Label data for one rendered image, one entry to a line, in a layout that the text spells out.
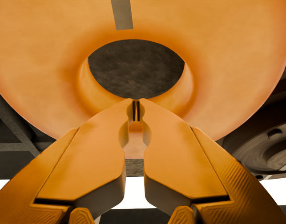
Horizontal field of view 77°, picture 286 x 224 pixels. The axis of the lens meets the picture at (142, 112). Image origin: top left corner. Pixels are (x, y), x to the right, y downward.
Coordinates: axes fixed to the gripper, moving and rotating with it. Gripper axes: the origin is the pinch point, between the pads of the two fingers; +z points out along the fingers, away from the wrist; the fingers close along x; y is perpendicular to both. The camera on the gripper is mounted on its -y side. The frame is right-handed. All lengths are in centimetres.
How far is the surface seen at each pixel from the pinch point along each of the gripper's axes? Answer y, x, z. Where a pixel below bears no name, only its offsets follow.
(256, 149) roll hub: 21.6, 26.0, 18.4
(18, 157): 549, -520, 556
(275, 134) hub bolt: 14.2, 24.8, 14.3
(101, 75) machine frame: 11.5, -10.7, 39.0
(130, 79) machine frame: 12.9, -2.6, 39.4
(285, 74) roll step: 4.8, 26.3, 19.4
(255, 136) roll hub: 15.7, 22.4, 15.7
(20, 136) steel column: 290, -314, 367
